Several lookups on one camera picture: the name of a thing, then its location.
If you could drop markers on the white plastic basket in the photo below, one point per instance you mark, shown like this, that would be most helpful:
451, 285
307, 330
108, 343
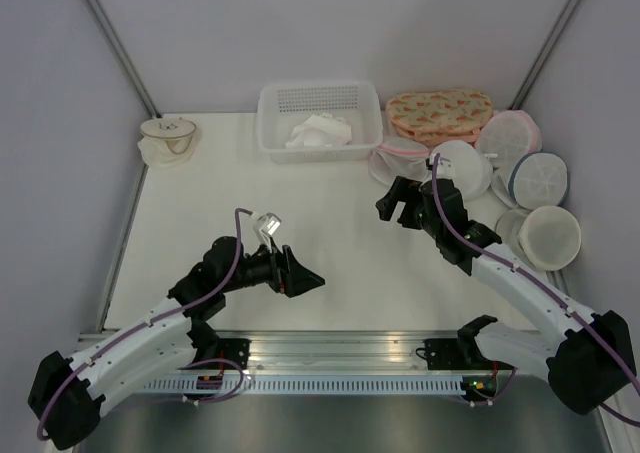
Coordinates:
283, 106

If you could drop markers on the carrot print bra case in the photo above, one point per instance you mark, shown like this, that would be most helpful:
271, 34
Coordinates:
433, 118

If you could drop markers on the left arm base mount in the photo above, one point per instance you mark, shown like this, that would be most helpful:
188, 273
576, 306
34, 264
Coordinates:
236, 350

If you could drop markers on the pink trimmed mesh laundry bag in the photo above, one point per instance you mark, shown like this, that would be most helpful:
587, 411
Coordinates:
398, 156

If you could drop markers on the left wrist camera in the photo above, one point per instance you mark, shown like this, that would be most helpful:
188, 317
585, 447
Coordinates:
265, 225

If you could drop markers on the blue rimmed round laundry bag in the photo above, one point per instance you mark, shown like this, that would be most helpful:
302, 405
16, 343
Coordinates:
535, 180

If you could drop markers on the white bra in basket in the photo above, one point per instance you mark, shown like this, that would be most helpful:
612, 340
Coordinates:
323, 130

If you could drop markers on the white round laundry bag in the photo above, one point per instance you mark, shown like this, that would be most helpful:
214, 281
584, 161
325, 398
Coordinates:
473, 170

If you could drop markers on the right corner frame post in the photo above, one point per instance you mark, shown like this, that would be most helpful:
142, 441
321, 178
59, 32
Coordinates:
561, 23

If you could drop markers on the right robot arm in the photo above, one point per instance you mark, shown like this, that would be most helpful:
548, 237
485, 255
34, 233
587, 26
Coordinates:
586, 358

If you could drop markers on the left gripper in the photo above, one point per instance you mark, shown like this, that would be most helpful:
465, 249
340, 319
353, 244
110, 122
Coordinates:
288, 276

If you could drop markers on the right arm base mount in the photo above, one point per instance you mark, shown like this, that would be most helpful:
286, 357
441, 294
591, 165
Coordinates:
442, 354

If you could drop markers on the corner frame post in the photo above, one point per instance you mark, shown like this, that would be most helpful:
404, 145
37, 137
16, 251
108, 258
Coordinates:
561, 23
121, 55

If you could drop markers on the beige collapsed laundry bag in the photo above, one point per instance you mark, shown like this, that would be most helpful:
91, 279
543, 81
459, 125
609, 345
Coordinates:
167, 142

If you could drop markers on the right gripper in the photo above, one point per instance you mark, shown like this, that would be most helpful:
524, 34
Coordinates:
388, 202

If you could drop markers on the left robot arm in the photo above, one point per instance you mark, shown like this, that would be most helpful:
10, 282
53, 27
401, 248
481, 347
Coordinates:
71, 394

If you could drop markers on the pink rimmed round laundry bag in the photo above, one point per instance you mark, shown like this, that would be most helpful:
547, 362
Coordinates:
508, 136

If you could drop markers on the white slotted cable duct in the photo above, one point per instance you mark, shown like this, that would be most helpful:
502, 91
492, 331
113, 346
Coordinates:
421, 385

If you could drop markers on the aluminium rail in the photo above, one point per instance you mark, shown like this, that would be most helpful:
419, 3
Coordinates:
371, 353

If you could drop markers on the left corner frame post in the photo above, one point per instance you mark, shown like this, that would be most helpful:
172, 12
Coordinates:
121, 55

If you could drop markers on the cream round laundry bag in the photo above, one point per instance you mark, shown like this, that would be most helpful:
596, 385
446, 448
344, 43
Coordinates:
548, 238

